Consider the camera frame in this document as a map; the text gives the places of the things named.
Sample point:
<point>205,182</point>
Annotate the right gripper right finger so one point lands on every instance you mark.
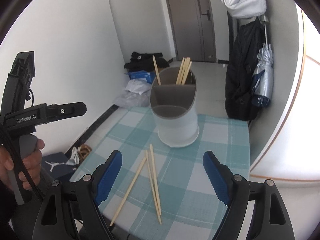
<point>232,190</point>

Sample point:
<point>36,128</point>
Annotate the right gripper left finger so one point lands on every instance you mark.
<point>93,189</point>

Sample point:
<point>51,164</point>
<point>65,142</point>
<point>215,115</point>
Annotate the bamboo chopstick three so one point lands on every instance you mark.
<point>128,191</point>

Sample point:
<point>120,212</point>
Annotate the bamboo chopstick four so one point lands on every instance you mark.
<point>152,188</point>

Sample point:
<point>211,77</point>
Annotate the metal spoon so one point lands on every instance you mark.
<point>191,80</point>

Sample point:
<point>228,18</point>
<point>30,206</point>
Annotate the bamboo chopstick one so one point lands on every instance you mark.
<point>180,71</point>

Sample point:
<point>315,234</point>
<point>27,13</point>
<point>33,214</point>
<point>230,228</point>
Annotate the bamboo chopstick five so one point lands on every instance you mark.
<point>186,63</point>

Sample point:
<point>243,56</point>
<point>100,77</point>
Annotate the bamboo chopstick two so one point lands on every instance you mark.
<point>186,72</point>

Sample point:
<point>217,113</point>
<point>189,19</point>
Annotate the bamboo chopstick six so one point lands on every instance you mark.
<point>156,70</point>

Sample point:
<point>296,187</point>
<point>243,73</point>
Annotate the left hand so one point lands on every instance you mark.
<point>31,162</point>

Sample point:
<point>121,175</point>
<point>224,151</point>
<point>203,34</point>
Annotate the brown shoes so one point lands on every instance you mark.
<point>83,151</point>

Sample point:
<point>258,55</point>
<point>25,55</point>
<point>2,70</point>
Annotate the dark blue shoe box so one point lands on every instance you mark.
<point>55,165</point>

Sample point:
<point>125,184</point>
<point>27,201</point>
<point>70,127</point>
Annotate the teal plaid tablecloth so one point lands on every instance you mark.
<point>187,202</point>

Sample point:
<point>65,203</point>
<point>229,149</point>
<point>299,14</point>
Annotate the grey plastic parcel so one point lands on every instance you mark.
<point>130,99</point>

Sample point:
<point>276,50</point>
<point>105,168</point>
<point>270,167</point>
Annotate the silver folded umbrella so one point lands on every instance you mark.
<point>262,79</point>

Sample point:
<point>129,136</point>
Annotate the white plastic parcel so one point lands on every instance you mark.
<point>138,86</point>

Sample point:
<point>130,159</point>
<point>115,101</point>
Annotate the white utensil holder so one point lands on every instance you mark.
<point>174,110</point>

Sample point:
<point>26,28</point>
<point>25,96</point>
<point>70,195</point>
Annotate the blue cardboard box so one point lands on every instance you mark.
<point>142,75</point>

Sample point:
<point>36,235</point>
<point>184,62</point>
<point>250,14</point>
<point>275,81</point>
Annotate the black hanging jacket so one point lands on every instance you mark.
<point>240,70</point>

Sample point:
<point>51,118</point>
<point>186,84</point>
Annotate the black clothing pile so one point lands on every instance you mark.
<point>139,62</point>

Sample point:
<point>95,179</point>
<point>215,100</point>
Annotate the grey door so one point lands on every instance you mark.
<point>192,29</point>

